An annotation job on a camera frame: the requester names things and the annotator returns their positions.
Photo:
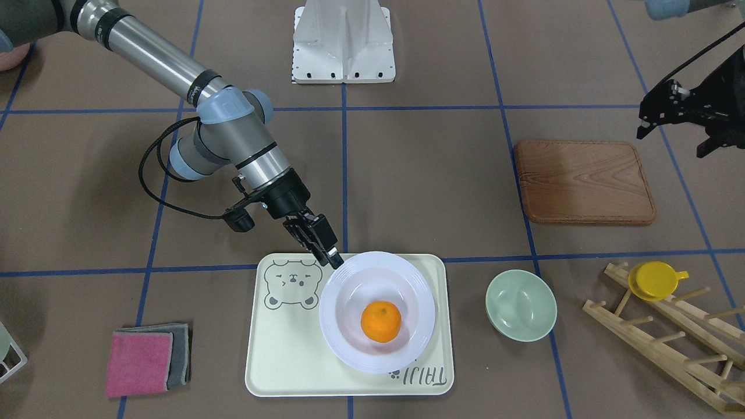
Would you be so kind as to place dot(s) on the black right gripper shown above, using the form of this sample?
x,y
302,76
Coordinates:
x,y
288,199

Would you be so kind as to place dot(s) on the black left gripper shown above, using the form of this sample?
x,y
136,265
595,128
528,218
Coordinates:
x,y
665,103

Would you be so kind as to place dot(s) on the white plate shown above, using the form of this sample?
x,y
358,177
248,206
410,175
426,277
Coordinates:
x,y
368,277

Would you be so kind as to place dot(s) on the orange fruit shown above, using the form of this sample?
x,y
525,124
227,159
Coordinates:
x,y
381,321

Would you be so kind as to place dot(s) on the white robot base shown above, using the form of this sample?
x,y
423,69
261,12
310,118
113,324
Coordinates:
x,y
342,42

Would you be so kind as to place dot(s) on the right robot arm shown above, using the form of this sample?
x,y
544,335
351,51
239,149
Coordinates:
x,y
229,128

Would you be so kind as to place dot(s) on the cream plastic tray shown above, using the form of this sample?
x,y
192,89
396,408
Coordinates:
x,y
306,338

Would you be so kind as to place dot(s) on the wooden tray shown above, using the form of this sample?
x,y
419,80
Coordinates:
x,y
570,182

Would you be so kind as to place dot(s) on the yellow mug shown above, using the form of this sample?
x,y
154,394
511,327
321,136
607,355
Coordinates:
x,y
654,280

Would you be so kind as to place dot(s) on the green bowl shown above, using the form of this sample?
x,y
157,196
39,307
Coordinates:
x,y
521,306

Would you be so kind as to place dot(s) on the pink and grey cloths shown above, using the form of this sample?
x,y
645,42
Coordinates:
x,y
148,359

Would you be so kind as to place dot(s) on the wooden peg rack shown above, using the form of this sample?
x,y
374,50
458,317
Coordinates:
x,y
705,354

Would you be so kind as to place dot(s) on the green plastic cup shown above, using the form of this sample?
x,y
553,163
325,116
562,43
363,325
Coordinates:
x,y
5,342

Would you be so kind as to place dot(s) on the pink bowl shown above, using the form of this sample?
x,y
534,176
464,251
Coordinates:
x,y
13,58

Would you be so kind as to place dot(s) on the white wire cup rack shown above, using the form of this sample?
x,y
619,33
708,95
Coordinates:
x,y
14,361

